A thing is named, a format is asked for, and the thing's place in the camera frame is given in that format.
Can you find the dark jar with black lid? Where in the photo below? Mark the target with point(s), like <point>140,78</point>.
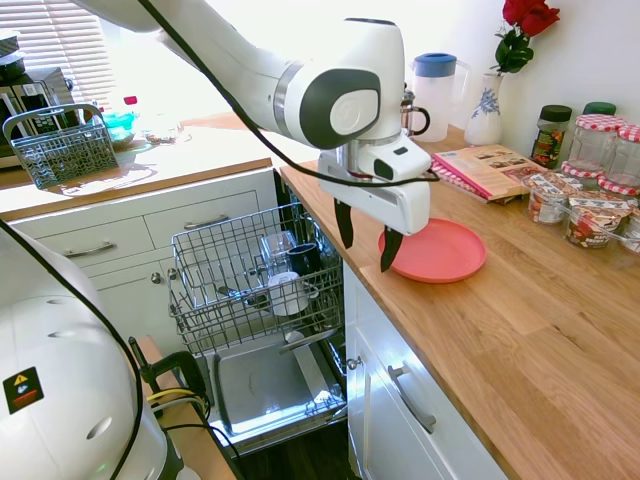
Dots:
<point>550,140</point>

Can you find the grey plastic cutlery basket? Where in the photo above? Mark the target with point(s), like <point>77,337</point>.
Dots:
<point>65,155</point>

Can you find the dark blue mug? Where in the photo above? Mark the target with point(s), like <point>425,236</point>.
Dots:
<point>305,259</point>

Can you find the pink cookbook with food photos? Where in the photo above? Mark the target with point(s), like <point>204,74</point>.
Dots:
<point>492,167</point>

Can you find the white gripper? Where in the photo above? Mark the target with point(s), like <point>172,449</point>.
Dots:
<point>395,205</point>

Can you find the clear glass tumbler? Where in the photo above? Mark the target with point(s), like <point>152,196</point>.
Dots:
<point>277,250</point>

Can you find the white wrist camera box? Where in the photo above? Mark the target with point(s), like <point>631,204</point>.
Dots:
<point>400,157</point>

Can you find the short jar gingham lid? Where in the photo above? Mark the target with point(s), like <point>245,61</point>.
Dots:
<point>577,170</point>
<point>620,185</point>

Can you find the teal bowl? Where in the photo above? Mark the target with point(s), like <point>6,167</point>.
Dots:
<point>120,127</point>

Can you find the red roses bouquet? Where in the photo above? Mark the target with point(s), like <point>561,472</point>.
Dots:
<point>525,15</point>

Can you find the white ribbed cup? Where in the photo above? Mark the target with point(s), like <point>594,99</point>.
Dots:
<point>287,297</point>

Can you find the pink round plate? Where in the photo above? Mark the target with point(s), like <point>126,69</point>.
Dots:
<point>440,252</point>

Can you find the red gingham book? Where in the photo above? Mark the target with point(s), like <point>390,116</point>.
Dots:
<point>450,177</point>

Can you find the clear pitcher with blue lid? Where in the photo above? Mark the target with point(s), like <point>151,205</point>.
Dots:
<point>442,100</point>

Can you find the glass French press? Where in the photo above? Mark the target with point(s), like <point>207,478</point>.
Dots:
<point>412,120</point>

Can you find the stainless steel microwave oven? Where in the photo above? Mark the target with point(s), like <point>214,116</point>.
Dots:
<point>35,100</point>

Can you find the stainless dishwasher door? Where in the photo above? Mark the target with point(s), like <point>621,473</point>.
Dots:
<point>265,390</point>

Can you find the bottle with red cap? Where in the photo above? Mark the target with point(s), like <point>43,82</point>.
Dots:
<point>130,102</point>

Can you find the metal serving utensil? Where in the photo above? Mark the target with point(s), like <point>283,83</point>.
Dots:
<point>307,340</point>

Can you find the black table clamp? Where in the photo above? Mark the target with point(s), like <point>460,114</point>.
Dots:
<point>172,365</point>

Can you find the tall glass jar gingham lid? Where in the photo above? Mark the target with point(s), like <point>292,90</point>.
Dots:
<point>595,142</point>
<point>627,155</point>

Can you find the white window blind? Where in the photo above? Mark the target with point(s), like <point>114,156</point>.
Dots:
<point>70,45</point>

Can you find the yogurt cup with printed lid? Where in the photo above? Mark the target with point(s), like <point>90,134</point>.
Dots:
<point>634,227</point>
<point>592,220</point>
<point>547,197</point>

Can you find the jar with green lid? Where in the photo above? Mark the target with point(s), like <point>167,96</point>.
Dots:
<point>599,107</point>

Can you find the white vase with blue flowers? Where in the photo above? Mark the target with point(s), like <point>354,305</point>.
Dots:
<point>484,117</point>

